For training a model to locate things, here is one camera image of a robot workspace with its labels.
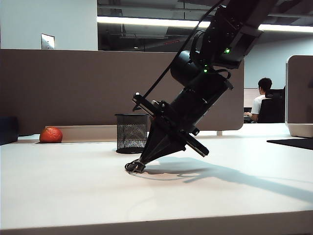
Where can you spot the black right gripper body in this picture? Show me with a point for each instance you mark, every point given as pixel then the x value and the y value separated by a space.
pixel 198 102

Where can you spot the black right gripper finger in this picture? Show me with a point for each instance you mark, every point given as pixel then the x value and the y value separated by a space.
pixel 152 142
pixel 170 147

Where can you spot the bunch of keys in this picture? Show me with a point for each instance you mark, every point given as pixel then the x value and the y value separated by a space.
pixel 133 167

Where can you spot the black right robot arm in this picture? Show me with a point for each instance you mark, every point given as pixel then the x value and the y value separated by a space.
pixel 220 36

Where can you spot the black mesh basket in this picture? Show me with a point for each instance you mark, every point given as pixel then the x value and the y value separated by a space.
pixel 129 134

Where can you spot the person in white shirt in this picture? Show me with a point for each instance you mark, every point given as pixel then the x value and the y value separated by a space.
pixel 256 105

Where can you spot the black office chair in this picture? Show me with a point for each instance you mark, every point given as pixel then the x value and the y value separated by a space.
pixel 272 107

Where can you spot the white ceiling light strip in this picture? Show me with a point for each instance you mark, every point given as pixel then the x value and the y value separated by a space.
pixel 146 21

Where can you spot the brown desk partition panel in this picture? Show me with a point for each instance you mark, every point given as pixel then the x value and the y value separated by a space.
pixel 73 85

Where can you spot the orange-red ball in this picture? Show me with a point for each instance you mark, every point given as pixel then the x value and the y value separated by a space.
pixel 51 135

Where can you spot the white-framed brown partition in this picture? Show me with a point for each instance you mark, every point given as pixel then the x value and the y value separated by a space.
pixel 300 98

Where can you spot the black desk mat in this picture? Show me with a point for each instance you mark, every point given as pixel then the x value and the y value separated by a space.
pixel 293 143

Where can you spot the black plastic box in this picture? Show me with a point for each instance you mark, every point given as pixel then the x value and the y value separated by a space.
pixel 8 131

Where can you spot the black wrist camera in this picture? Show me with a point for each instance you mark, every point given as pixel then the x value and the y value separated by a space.
pixel 160 106

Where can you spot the silver partition bracket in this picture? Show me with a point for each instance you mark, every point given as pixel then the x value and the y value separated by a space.
pixel 219 133

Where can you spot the metal wall plate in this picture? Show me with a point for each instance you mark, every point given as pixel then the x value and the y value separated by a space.
pixel 47 41

